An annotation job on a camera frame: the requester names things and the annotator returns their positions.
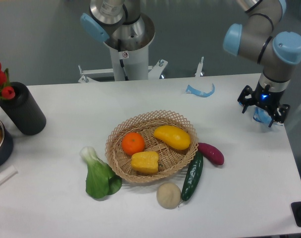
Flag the tangled blue tape strip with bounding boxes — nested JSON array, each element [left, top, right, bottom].
[[253, 107, 272, 127]]

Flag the black cylindrical vase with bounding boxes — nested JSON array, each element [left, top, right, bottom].
[[0, 82, 47, 135]]

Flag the orange fruit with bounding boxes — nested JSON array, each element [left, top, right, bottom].
[[121, 132, 145, 156]]

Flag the yellow bell pepper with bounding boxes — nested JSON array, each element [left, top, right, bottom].
[[131, 151, 159, 174]]

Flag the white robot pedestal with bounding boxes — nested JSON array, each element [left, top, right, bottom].
[[80, 0, 156, 81]]

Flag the white rectangular bar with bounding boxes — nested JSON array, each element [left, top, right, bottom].
[[0, 166, 18, 186]]

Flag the white metal base frame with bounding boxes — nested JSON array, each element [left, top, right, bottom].
[[78, 56, 204, 83]]

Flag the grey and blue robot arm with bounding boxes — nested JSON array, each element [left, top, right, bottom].
[[223, 0, 301, 125]]

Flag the yellow mango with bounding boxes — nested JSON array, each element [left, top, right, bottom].
[[153, 125, 191, 150]]

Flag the curved blue tape strip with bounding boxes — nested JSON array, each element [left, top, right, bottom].
[[185, 84, 215, 98]]

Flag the dark metal bowl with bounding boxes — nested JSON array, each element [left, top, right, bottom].
[[0, 121, 13, 166]]

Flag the woven wicker basket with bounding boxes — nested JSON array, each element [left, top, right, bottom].
[[105, 110, 198, 183]]

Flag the green bok choy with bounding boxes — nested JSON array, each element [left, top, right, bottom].
[[80, 146, 122, 199]]

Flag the green cucumber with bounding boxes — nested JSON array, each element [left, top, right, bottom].
[[181, 151, 203, 201]]

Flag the purple sweet potato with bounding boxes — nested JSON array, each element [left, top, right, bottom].
[[198, 143, 224, 166]]

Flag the red tulip bouquet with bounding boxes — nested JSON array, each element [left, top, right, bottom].
[[0, 62, 15, 100]]

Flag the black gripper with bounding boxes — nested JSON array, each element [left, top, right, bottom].
[[237, 80, 290, 127]]

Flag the beige steamed bun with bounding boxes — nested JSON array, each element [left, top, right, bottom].
[[156, 182, 181, 209]]

